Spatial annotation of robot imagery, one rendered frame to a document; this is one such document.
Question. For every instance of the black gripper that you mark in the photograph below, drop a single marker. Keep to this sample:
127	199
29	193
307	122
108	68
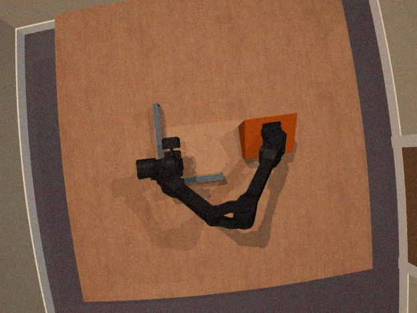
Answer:
171	143

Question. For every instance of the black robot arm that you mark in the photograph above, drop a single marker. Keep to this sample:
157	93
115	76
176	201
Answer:
244	209

